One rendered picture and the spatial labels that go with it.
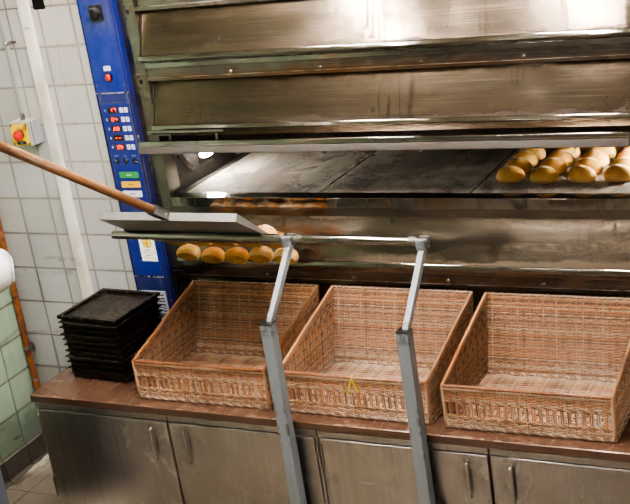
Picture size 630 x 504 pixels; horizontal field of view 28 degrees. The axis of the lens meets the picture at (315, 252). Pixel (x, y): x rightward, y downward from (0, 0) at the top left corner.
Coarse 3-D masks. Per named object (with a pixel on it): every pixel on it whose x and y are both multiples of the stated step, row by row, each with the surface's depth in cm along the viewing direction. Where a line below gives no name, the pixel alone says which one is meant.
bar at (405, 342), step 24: (192, 240) 433; (216, 240) 428; (240, 240) 424; (264, 240) 419; (288, 240) 414; (312, 240) 411; (336, 240) 406; (360, 240) 402; (384, 240) 398; (408, 240) 395; (288, 264) 414; (408, 312) 385; (264, 336) 405; (408, 336) 381; (408, 360) 384; (408, 384) 387; (288, 408) 415; (408, 408) 390; (288, 432) 415; (288, 456) 419; (288, 480) 423
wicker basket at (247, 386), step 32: (192, 288) 482; (224, 288) 477; (256, 288) 470; (288, 288) 464; (224, 320) 479; (288, 320) 466; (160, 352) 465; (192, 352) 483; (224, 352) 479; (256, 352) 473; (160, 384) 460; (192, 384) 456; (224, 384) 452; (256, 384) 428
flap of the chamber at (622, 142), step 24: (312, 144) 425; (336, 144) 420; (360, 144) 416; (384, 144) 412; (408, 144) 408; (432, 144) 404; (456, 144) 400; (480, 144) 397; (504, 144) 393; (528, 144) 389; (552, 144) 386; (576, 144) 382; (600, 144) 379; (624, 144) 376
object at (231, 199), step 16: (192, 192) 479; (208, 192) 476; (224, 192) 473; (240, 192) 470; (256, 192) 466; (272, 192) 463; (384, 208) 438; (400, 208) 435; (416, 208) 432; (432, 208) 429; (448, 208) 427; (464, 208) 424; (480, 208) 421; (496, 208) 418; (512, 208) 416; (528, 208) 413; (544, 208) 411; (560, 208) 408; (576, 208) 406; (592, 208) 403; (608, 208) 401; (624, 208) 398
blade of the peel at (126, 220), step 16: (112, 224) 438; (128, 224) 434; (144, 224) 430; (160, 224) 427; (176, 224) 423; (192, 224) 420; (208, 224) 416; (224, 224) 413; (240, 224) 410; (160, 240) 459; (176, 240) 455
